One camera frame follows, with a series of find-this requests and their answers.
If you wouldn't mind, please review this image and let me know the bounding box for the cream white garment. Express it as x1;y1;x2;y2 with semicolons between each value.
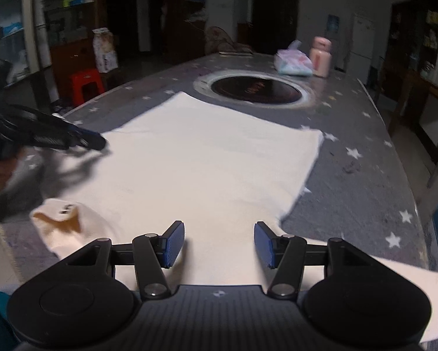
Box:
29;91;438;345

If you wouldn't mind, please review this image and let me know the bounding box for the red plastic stool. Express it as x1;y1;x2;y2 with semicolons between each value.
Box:
70;68;105;107

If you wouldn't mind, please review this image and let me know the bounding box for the glass door shelf cabinet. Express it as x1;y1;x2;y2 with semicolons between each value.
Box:
0;0;51;85

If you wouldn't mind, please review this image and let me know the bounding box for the white printed paper bag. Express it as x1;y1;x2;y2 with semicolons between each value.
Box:
93;28;118;74

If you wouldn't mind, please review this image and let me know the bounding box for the round induction cooktop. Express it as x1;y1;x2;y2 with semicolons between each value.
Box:
193;69;317;109

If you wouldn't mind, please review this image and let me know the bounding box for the wet wipes pack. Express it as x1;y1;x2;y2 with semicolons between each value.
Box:
274;40;313;77

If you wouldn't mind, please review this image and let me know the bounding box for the pink thermos bottle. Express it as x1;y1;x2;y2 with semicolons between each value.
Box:
309;37;331;78

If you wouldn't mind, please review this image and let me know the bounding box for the white refrigerator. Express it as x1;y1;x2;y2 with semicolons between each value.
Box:
347;14;375;81

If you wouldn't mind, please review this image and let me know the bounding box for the colourful kids play tent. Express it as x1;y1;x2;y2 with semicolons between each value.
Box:
205;26;253;56

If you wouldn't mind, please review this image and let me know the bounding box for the water dispenser with bottle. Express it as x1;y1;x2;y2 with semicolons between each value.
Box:
324;14;340;56

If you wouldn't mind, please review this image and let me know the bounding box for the dark wooden door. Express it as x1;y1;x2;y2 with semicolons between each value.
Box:
250;0;299;55

